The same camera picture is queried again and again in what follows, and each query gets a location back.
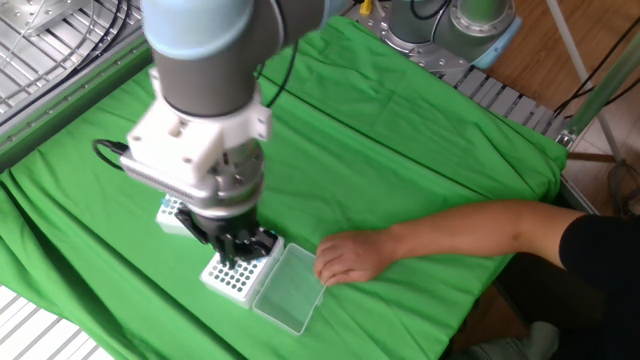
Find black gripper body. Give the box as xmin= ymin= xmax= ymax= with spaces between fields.
xmin=187 ymin=204 xmax=261 ymax=239

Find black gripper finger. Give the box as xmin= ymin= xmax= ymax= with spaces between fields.
xmin=173 ymin=207 xmax=238 ymax=269
xmin=234 ymin=227 xmax=280 ymax=263

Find white rack with many tips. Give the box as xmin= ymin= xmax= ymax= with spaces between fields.
xmin=155 ymin=193 xmax=196 ymax=237

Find white tip rack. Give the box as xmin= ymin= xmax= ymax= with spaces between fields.
xmin=199 ymin=234 xmax=286 ymax=310

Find clear plastic rack lid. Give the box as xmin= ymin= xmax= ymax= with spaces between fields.
xmin=252 ymin=242 xmax=327 ymax=336

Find person's right hand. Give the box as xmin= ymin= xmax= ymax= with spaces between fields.
xmin=313 ymin=227 xmax=402 ymax=288

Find silver round wrist coupling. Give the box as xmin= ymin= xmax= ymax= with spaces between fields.
xmin=192 ymin=139 xmax=266 ymax=219

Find silver finned wrist box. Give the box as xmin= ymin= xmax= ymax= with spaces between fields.
xmin=118 ymin=149 xmax=221 ymax=209

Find green cloth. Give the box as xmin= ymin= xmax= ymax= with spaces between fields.
xmin=0 ymin=14 xmax=570 ymax=360

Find silver perforated mounting plate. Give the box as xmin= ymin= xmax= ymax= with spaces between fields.
xmin=0 ymin=0 xmax=89 ymax=39

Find olive green trousers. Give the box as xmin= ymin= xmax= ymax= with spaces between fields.
xmin=462 ymin=321 xmax=560 ymax=360

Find brown wooden bar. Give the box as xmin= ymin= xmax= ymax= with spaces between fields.
xmin=567 ymin=151 xmax=617 ymax=165

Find white pole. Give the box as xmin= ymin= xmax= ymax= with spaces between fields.
xmin=543 ymin=0 xmax=626 ymax=162

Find dark chair base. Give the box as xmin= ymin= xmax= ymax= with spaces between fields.
xmin=607 ymin=158 xmax=640 ymax=221

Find black cable with plug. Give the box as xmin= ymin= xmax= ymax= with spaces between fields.
xmin=92 ymin=138 xmax=130 ymax=172

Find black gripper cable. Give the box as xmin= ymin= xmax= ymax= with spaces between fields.
xmin=254 ymin=0 xmax=300 ymax=109

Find grey aluminium frame rail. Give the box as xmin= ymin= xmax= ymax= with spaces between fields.
xmin=558 ymin=177 xmax=601 ymax=216
xmin=0 ymin=29 xmax=154 ymax=174

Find black table cable bundle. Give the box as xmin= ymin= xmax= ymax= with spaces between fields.
xmin=0 ymin=0 xmax=132 ymax=129

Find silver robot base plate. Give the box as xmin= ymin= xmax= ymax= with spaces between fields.
xmin=344 ymin=0 xmax=474 ymax=76

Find black hanging cables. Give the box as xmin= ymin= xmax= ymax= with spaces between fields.
xmin=552 ymin=14 xmax=640 ymax=120

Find green tinted frame post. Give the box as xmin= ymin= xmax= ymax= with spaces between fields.
xmin=554 ymin=29 xmax=640 ymax=150

